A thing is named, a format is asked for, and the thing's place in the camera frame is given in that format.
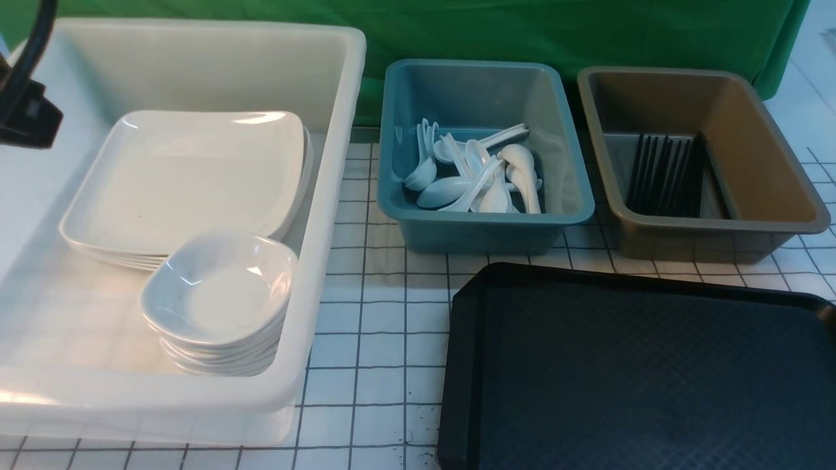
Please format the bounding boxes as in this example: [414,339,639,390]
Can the black chopsticks bundle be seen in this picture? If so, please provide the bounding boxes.
[625,133,705,218]

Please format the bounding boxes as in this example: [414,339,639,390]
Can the green cloth backdrop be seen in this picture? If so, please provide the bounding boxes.
[57,1,809,125]

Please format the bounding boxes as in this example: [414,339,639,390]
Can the black serving tray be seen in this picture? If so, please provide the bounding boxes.
[436,262,835,469]

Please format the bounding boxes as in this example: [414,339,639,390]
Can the top stacked white square plate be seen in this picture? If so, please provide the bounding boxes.
[59,130,313,258]

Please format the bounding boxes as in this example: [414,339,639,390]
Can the teal plastic bin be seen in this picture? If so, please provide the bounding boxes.
[377,59,596,256]

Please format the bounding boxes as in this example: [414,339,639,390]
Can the white rice plate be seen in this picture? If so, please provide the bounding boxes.
[59,110,311,256]

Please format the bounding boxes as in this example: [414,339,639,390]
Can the large white plastic tub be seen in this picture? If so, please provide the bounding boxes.
[2,18,366,451]

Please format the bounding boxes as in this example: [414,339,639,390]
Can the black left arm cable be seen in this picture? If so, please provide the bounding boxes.
[0,0,59,125]

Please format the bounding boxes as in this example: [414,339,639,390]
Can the white spoon pile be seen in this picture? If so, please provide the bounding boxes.
[402,119,543,213]

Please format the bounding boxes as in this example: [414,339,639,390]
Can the brown plastic bin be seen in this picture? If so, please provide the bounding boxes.
[577,67,831,264]

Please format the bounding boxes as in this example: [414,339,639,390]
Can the white soup spoon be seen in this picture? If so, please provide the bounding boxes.
[499,144,541,214]

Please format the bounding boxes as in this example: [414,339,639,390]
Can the lower stacked white bowls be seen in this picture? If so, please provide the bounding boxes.
[158,307,287,377]

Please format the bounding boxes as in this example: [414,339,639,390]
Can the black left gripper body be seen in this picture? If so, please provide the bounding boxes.
[1,80,63,149]

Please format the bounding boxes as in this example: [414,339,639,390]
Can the top stacked white bowl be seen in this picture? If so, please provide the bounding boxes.
[138,229,298,349]

